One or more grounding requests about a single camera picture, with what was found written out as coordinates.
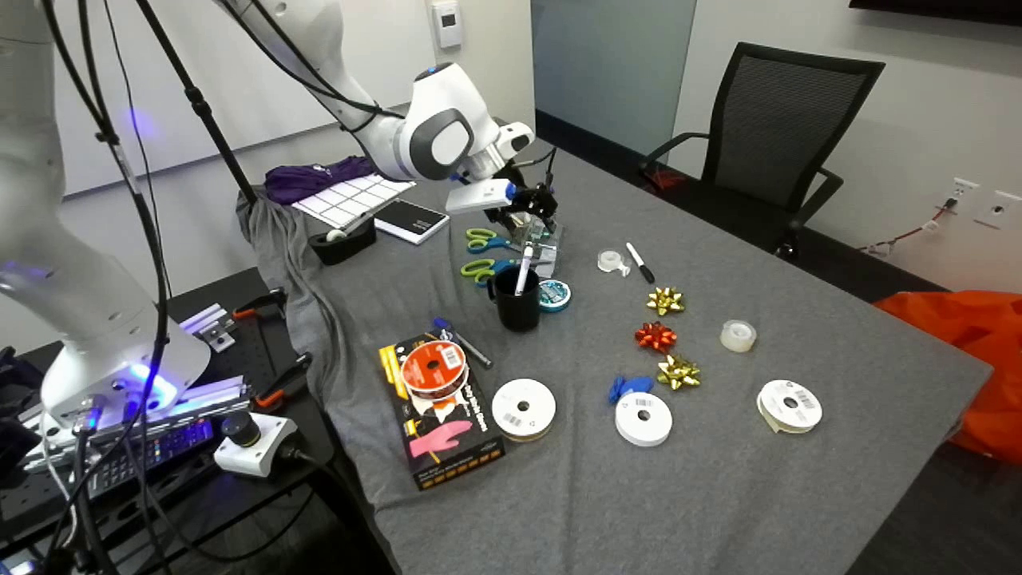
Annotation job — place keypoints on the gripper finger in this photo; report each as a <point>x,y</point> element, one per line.
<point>544,220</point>
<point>501,216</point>

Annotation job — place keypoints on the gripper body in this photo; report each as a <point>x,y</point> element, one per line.
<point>533,196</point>

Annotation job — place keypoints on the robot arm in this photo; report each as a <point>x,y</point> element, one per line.
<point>72,271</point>

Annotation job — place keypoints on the white pen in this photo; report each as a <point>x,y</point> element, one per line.
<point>523,271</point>

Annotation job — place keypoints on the teal ribbon spool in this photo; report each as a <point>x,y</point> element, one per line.
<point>554,295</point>

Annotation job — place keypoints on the clear tape roll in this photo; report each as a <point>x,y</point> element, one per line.
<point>611,260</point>
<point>738,336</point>

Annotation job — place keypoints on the black notebook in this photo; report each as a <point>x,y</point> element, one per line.
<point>411,220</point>

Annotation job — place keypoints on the black mug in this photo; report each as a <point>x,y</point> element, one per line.
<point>519,307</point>

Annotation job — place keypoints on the black marker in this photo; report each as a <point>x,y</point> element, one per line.
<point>641,265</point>

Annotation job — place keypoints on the blue pen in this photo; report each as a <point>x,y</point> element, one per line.
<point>463,342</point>

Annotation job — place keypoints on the gold gift bow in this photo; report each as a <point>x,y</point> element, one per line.
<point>665,301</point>
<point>679,372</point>

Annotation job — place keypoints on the sheet of white labels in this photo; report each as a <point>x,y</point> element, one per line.
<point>351,200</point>

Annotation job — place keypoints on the black tape dispenser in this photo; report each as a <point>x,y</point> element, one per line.
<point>343,243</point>

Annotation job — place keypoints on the red gift bow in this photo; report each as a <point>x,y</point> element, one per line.
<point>655,336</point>

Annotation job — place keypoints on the orange ribbon spool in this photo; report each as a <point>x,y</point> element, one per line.
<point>433,369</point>

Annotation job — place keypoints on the blue gift bow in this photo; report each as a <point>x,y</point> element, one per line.
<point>627,386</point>

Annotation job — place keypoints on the white ribbon spool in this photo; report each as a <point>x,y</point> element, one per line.
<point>523,409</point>
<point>643,419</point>
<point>790,406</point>

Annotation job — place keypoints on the purple cloth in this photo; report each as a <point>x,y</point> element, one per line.
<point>311,180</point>

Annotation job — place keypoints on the black glove box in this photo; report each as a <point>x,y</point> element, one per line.
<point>447,439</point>

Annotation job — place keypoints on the black office chair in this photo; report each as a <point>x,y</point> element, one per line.
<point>782,128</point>

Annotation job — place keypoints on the orange black clamp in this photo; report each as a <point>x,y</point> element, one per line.
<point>259,303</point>
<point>283,383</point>

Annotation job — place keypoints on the grey table cloth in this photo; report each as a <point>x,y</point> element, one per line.
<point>639,495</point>

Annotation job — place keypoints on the whiteboard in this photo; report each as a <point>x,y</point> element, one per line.
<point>239,88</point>

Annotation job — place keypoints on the emergency stop button box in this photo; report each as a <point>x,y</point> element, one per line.
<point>255,447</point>

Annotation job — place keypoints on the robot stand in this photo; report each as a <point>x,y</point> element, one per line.
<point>239,511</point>

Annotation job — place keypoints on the black keyboard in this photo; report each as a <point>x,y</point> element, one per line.
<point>152,455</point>

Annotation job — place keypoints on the orange bag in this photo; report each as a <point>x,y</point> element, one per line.
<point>966,335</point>

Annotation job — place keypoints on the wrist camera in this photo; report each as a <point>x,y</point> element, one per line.
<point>479,196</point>

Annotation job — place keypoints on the white wall thermostat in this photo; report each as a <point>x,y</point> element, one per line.
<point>447,22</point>

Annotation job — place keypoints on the aluminium bracket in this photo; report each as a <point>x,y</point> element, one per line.
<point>209,326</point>

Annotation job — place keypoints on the white wall socket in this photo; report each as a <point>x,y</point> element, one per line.
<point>1008,209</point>
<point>964,190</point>

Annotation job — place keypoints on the wall monitor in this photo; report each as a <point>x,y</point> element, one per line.
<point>942,8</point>

